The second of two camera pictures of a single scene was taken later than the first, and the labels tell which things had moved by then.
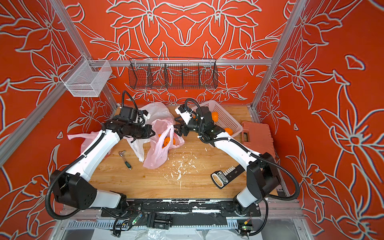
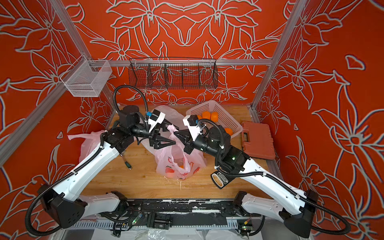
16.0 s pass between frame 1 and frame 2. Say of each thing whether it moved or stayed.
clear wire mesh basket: stayed
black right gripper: moved
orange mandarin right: stayed
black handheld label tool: stayed
